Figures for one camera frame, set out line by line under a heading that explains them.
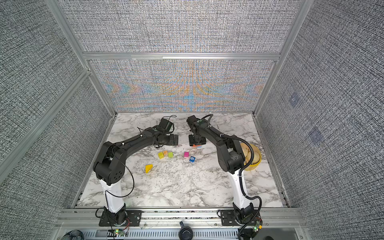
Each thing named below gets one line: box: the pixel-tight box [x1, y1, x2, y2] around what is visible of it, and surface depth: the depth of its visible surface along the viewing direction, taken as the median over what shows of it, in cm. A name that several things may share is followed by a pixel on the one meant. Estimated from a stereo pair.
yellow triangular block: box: [145, 164, 154, 174], surface depth 92 cm
